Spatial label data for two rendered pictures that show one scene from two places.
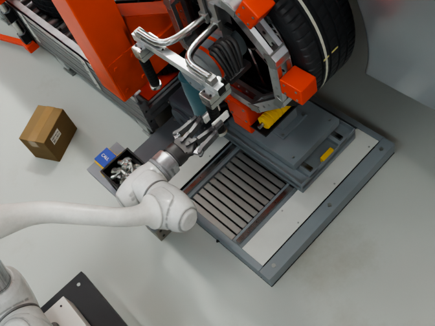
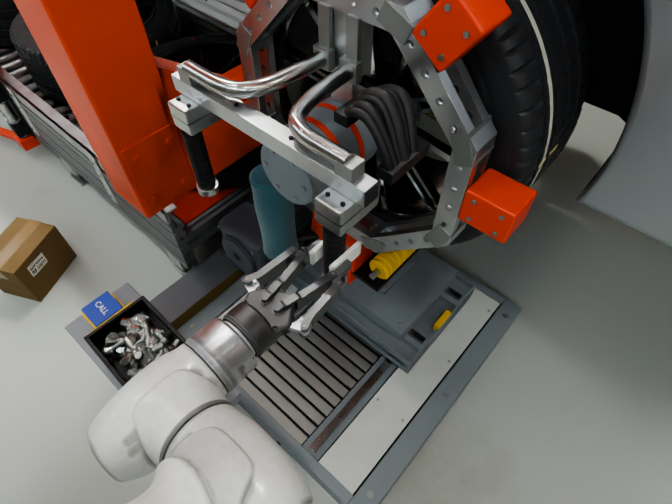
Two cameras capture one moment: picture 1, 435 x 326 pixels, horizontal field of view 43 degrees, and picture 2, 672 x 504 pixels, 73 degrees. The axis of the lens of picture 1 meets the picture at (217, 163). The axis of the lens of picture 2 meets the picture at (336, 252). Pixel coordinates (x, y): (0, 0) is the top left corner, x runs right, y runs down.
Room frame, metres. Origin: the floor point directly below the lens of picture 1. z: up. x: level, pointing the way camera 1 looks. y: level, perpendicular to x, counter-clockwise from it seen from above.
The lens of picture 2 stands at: (0.72, 0.12, 1.40)
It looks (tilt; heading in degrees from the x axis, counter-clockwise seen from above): 52 degrees down; 338
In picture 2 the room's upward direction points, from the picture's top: straight up
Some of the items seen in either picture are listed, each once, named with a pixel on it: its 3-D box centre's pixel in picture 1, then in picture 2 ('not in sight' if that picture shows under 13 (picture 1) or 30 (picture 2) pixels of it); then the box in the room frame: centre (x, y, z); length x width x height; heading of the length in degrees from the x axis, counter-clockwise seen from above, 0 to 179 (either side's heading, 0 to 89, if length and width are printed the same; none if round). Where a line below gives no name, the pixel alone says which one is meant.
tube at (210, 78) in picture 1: (210, 43); (349, 92); (1.24, -0.12, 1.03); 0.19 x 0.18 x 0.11; 116
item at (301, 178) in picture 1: (286, 132); (379, 283); (1.45, -0.34, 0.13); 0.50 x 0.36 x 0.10; 26
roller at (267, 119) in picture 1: (284, 102); (408, 240); (1.32, -0.33, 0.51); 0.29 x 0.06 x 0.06; 116
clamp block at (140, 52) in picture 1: (146, 46); (200, 107); (1.45, 0.07, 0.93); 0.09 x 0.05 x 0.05; 116
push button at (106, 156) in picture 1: (106, 158); (103, 310); (1.44, 0.41, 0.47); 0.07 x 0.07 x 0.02; 26
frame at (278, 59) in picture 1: (227, 45); (349, 128); (1.39, -0.19, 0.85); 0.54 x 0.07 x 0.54; 26
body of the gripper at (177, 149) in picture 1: (181, 149); (263, 317); (1.06, 0.09, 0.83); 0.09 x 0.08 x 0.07; 116
